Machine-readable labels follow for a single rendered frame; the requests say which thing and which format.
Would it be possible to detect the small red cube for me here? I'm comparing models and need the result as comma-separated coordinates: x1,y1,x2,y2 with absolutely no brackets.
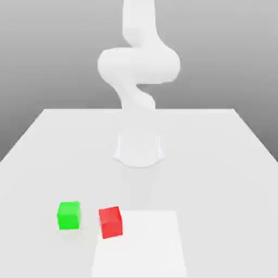
98,205,124,240

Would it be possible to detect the small green cube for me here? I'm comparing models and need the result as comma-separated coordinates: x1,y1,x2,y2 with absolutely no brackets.
56,201,81,231

